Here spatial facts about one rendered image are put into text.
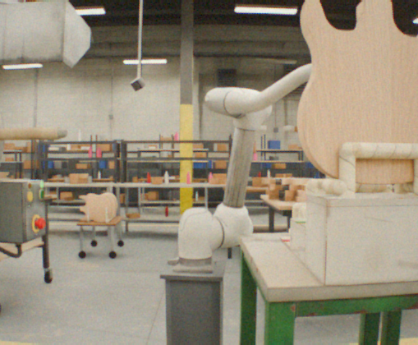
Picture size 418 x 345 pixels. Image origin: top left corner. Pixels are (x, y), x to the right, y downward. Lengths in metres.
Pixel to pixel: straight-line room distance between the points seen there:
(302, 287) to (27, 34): 0.78
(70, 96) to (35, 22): 12.15
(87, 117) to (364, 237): 12.17
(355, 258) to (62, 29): 0.77
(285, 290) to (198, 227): 0.90
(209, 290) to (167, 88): 10.96
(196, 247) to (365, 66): 1.08
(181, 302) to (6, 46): 1.21
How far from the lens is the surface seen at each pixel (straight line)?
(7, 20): 0.89
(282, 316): 0.75
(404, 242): 0.78
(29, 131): 0.96
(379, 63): 0.81
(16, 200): 1.21
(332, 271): 0.73
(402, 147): 0.78
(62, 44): 0.82
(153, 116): 12.12
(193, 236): 1.57
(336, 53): 0.78
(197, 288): 1.58
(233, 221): 1.66
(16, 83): 13.99
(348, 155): 0.72
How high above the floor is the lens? 1.16
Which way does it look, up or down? 1 degrees down
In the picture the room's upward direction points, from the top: straight up
